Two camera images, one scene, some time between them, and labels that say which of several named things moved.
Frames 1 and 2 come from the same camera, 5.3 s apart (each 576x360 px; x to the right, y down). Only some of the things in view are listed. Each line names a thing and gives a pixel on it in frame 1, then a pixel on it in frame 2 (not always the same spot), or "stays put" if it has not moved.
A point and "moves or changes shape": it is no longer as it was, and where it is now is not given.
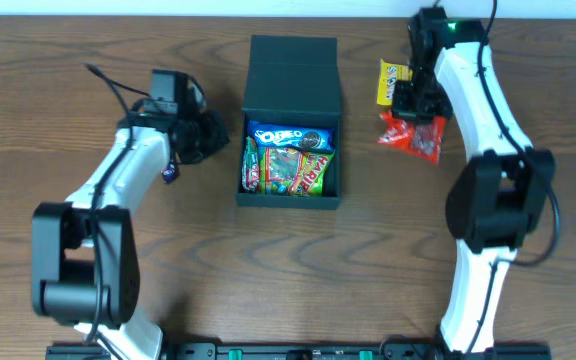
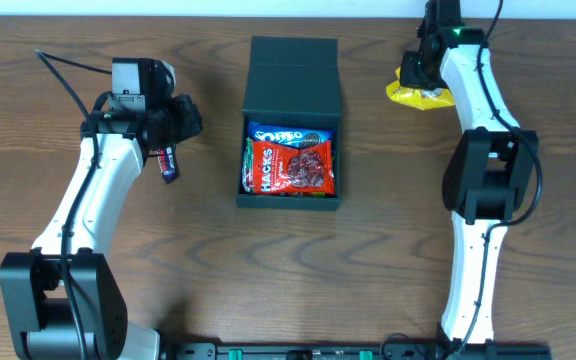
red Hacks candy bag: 421,137 → 288,169
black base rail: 302,351 stays put
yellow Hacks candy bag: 389,74 moves or changes shape
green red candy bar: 251,165 stays put
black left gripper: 213,136 → 184,117
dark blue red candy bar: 168,173 stays put
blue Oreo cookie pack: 265,134 stays put
